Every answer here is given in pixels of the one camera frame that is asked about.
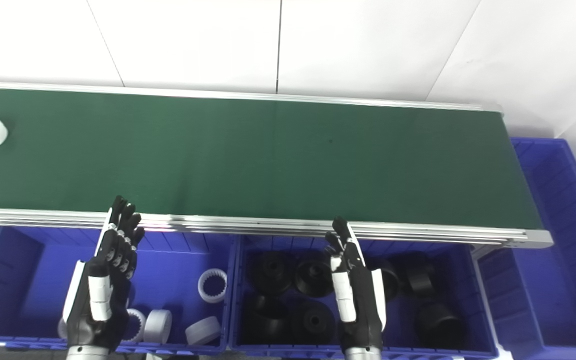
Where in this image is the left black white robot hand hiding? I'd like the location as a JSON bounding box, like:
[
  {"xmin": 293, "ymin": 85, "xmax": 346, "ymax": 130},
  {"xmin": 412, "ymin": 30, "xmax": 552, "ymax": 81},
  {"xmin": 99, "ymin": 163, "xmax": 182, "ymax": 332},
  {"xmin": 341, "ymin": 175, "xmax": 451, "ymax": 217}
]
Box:
[{"xmin": 60, "ymin": 195, "xmax": 146, "ymax": 351}]

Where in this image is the blue bin with white parts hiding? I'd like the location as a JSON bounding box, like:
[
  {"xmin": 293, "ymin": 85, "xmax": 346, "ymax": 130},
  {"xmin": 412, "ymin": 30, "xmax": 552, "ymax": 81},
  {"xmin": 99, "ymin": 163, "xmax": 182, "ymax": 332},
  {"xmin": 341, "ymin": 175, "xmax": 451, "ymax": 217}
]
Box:
[{"xmin": 0, "ymin": 225, "xmax": 240, "ymax": 357}]

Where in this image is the black round part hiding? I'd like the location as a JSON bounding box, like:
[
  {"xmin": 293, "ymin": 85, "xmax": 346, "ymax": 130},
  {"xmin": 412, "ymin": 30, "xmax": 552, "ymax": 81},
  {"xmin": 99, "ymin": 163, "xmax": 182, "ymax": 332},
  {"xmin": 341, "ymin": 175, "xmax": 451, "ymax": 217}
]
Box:
[
  {"xmin": 253, "ymin": 250, "xmax": 297, "ymax": 297},
  {"xmin": 368, "ymin": 257, "xmax": 402, "ymax": 302},
  {"xmin": 292, "ymin": 300, "xmax": 339, "ymax": 346},
  {"xmin": 414, "ymin": 302, "xmax": 467, "ymax": 349},
  {"xmin": 247, "ymin": 295, "xmax": 294, "ymax": 346},
  {"xmin": 403, "ymin": 254, "xmax": 437, "ymax": 297},
  {"xmin": 294, "ymin": 257, "xmax": 337, "ymax": 299}
]

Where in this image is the green conveyor belt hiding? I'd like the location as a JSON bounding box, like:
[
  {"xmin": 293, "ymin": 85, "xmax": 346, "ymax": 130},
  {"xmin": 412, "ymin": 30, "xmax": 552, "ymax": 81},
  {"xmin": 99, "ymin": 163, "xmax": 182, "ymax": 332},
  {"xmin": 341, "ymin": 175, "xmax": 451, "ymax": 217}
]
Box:
[
  {"xmin": 0, "ymin": 80, "xmax": 554, "ymax": 249},
  {"xmin": 0, "ymin": 87, "xmax": 544, "ymax": 232}
]

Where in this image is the blue bin with black parts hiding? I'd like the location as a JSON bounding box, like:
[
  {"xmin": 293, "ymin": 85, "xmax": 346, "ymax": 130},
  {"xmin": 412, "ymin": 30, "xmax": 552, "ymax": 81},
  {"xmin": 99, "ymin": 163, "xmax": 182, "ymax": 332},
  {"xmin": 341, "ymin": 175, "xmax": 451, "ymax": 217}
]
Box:
[{"xmin": 228, "ymin": 234, "xmax": 502, "ymax": 360}]

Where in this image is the empty blue bin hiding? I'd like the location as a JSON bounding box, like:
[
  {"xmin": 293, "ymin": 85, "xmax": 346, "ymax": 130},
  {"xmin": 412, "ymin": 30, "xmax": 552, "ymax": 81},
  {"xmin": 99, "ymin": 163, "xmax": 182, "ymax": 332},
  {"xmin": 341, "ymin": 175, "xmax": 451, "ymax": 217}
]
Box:
[{"xmin": 478, "ymin": 137, "xmax": 576, "ymax": 360}]

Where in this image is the white toothed ring part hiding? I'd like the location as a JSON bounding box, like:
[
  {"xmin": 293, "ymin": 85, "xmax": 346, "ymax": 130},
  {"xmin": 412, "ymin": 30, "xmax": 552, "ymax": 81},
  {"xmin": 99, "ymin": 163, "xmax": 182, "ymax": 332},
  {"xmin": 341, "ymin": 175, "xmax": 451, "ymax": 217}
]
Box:
[{"xmin": 197, "ymin": 268, "xmax": 228, "ymax": 304}]

